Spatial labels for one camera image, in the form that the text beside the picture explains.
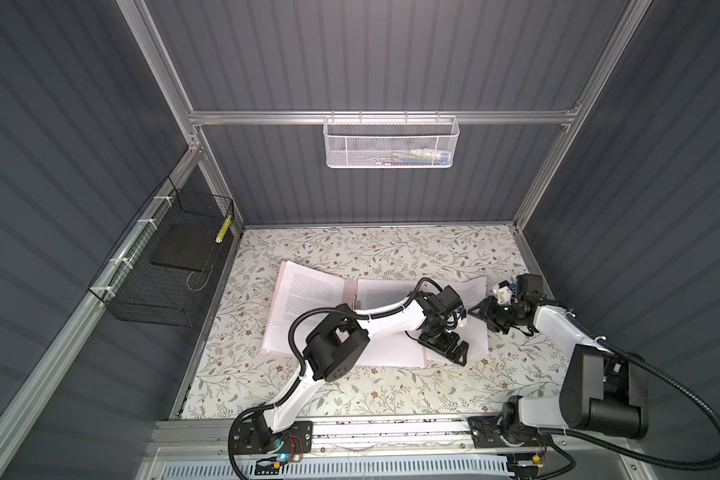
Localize pink file folder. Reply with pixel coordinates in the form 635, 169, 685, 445
260, 260, 433, 369

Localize white printed paper sheet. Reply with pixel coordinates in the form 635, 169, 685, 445
440, 277, 490, 362

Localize corner white printed sheet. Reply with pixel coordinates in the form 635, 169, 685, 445
356, 279, 427, 368

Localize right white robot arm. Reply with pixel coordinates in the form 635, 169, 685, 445
468, 274, 649, 446

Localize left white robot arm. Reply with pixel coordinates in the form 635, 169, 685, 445
230, 278, 469, 453

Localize pens in white basket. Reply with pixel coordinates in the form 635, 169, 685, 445
376, 149, 452, 167

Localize yellow marker pen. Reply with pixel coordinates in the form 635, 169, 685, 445
215, 215, 232, 244

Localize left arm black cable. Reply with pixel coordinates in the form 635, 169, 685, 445
226, 277, 445, 480

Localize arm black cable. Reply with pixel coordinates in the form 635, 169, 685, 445
226, 277, 445, 480
551, 332, 720, 469

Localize white wire mesh basket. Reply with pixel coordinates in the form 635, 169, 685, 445
322, 115, 460, 169

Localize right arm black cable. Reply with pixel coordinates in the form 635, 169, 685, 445
551, 332, 720, 469

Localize black wire mesh basket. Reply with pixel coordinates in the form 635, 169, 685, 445
89, 181, 236, 328

